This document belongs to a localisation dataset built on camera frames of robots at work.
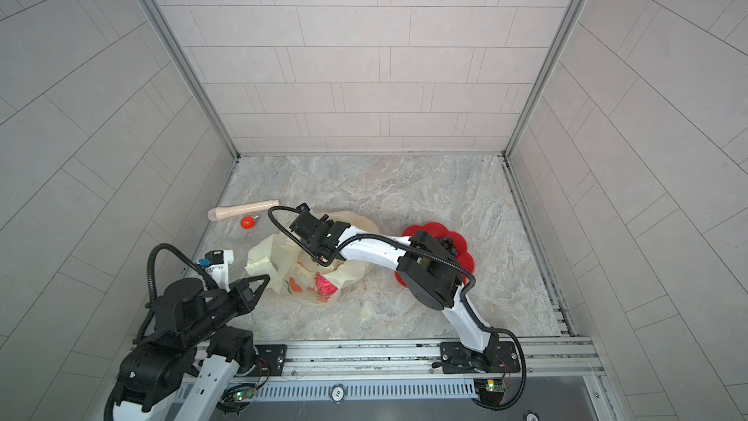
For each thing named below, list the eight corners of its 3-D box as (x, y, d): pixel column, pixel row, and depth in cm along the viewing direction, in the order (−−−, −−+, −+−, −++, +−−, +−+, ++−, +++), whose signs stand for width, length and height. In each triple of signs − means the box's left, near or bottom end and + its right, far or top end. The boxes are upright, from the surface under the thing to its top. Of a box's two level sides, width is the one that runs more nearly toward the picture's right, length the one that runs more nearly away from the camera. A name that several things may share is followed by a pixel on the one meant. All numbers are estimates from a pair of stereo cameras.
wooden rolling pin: (212, 223, 98) (206, 217, 95) (214, 213, 100) (209, 207, 97) (278, 213, 100) (275, 207, 98) (279, 204, 103) (275, 198, 100)
